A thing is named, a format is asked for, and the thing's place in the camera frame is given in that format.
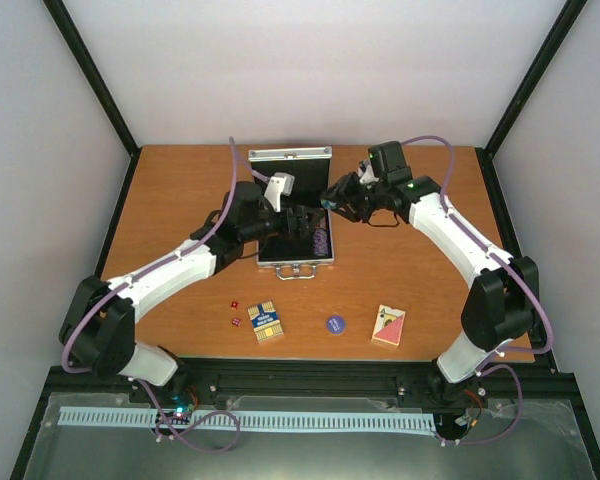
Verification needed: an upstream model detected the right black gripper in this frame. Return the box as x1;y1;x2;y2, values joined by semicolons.
322;171;387;224

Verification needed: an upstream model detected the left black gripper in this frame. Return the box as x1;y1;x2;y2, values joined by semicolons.
242;202;326;244

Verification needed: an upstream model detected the purple poker chip stack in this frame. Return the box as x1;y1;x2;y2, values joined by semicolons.
312;228;330;257

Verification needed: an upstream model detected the aluminium poker case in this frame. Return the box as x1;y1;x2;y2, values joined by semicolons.
248;146;335;281

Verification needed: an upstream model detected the teal poker chip stack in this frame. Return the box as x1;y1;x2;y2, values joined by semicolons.
321;198;338;210

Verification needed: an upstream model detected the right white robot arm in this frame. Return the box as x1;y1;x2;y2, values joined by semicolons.
320;172;539;405

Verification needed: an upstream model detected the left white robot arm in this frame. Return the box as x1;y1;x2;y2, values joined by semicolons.
59;182;325;403

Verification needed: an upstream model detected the blue playing card box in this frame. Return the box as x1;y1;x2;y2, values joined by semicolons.
247;301;284;342

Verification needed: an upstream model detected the purple dealer button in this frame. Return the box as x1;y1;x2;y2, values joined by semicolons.
326;315;346;335

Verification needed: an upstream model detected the red playing card deck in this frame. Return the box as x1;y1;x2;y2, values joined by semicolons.
371;304;406;347

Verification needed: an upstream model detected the electronics board with led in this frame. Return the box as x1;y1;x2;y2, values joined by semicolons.
161;389;199;426

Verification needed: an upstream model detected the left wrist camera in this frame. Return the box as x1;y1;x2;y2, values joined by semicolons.
263;172;295;213

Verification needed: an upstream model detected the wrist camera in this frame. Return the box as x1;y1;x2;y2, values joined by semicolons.
368;141;413;186
263;172;295;213

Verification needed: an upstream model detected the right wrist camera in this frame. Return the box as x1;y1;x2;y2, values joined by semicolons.
368;141;413;186

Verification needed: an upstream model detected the right black frame post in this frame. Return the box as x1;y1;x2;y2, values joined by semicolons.
482;0;589;156

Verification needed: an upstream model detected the black frame post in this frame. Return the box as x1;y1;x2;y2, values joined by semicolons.
42;0;142;157
482;0;589;156

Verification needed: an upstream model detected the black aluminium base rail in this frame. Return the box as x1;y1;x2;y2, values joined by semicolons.
151;358;480;410

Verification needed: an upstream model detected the light blue cable duct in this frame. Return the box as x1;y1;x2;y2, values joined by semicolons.
57;406;436;435

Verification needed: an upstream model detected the left black frame post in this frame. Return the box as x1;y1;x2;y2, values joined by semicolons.
42;0;142;157

